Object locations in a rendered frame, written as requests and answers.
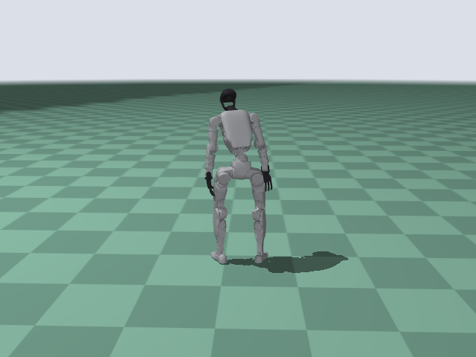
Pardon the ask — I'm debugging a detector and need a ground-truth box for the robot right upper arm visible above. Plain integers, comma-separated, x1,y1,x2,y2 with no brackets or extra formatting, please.
248,112,265,148

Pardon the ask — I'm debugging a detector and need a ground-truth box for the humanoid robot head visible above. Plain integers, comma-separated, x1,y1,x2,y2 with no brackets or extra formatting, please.
220,89,238,111

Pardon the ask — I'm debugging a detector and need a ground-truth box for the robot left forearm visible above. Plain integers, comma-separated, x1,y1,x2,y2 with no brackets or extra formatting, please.
205,144,216,177

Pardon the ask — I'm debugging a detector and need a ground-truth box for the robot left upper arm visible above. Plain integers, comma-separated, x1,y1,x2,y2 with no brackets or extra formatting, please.
208,115,221,152

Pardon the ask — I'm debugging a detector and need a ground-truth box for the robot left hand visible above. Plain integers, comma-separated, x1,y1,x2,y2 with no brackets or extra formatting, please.
205,172,215,196

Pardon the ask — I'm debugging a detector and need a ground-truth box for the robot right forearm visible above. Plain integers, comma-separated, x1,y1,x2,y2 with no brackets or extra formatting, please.
258,143,268,172

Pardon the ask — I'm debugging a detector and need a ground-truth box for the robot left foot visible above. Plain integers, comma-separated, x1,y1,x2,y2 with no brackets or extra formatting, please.
210,251,227,263

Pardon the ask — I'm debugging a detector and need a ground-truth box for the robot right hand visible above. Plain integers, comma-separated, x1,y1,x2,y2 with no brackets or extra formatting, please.
261,165,272,191

